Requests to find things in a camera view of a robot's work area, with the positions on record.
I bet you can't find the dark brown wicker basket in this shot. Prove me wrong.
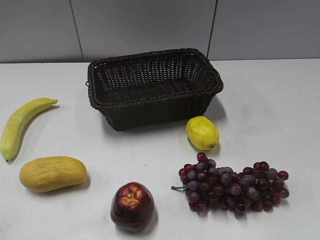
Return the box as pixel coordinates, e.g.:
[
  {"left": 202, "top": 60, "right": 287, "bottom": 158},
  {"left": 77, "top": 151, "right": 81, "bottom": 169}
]
[{"left": 86, "top": 48, "right": 224, "bottom": 131}]

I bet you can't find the dark red apple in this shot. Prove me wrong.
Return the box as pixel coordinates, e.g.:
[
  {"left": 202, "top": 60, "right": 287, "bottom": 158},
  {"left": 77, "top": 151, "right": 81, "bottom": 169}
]
[{"left": 110, "top": 182, "right": 155, "bottom": 233}]

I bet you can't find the yellow banana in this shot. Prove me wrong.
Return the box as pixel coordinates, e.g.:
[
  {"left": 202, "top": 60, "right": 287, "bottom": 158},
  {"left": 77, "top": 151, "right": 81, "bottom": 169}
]
[{"left": 0, "top": 97, "right": 58, "bottom": 162}]

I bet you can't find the purple red grape bunch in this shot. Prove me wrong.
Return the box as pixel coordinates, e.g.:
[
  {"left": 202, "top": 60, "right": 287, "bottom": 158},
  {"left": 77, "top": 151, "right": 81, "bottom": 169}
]
[{"left": 171, "top": 152, "right": 290, "bottom": 218}]

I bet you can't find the yellow mango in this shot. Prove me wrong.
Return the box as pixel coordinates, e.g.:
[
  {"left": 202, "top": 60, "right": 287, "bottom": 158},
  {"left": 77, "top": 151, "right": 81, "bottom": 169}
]
[{"left": 19, "top": 156, "right": 87, "bottom": 193}]

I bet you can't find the yellow lemon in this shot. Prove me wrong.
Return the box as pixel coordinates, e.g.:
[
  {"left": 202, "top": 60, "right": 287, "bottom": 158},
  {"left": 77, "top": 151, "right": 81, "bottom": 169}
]
[{"left": 185, "top": 116, "right": 220, "bottom": 151}]

